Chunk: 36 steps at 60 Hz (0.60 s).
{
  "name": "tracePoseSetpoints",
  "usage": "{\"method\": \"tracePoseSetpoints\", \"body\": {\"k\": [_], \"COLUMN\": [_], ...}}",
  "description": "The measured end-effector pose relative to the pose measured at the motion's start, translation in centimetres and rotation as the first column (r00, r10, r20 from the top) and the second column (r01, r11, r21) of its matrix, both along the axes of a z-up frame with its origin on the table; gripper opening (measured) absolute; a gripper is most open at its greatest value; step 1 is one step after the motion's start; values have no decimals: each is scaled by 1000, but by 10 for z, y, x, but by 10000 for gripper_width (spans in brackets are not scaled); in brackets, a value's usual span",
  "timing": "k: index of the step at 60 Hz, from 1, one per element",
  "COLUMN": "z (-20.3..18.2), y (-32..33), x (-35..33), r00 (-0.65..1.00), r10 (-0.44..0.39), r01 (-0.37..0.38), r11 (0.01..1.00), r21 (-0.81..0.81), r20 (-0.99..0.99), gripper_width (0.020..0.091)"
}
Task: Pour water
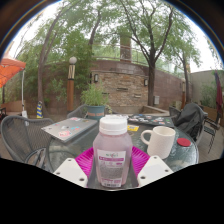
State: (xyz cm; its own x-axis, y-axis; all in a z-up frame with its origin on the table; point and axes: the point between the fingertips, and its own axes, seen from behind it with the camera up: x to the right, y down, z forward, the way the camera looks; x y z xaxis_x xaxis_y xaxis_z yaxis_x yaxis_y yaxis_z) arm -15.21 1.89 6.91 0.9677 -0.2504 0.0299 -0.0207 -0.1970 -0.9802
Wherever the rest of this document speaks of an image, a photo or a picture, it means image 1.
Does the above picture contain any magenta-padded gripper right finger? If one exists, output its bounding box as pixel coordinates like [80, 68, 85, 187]
[128, 145, 175, 189]

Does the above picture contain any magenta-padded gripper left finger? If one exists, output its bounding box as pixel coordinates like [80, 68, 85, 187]
[52, 146, 101, 189]

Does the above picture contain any pink drink bottle white cap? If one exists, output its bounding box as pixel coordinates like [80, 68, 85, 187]
[92, 114, 134, 189]

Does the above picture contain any white ceramic mug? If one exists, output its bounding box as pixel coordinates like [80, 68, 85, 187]
[140, 125, 177, 160]

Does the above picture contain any flat round red coaster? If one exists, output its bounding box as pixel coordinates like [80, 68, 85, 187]
[176, 137, 192, 148]

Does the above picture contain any silver laptop with stickers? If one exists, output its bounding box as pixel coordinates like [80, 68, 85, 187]
[40, 116, 99, 144]

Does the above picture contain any yellow card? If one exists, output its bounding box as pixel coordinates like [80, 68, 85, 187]
[126, 124, 140, 132]

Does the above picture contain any dark laptop with stickers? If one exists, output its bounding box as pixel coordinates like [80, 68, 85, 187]
[127, 114, 175, 128]

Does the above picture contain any black jacket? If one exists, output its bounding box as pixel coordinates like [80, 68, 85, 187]
[173, 102, 205, 138]

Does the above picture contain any yellow blue striped cone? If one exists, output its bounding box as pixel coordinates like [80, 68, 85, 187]
[35, 100, 44, 119]

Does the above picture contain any black metal chair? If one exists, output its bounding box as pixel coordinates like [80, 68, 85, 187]
[203, 113, 223, 154]

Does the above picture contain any potted green plant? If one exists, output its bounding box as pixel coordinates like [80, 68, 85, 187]
[80, 83, 111, 121]

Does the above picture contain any dark forked-trunk tree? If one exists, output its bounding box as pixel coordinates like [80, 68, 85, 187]
[119, 0, 178, 107]

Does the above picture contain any thin-trunk tree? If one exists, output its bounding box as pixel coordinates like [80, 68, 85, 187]
[173, 26, 203, 104]

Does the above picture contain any curved-trunk tree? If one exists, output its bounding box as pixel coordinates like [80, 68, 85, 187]
[35, 6, 68, 116]

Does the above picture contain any orange patio umbrella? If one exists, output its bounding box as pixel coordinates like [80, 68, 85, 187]
[0, 54, 28, 118]

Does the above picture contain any wooden globe lamp post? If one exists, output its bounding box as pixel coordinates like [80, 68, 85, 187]
[181, 78, 188, 109]
[66, 56, 78, 113]

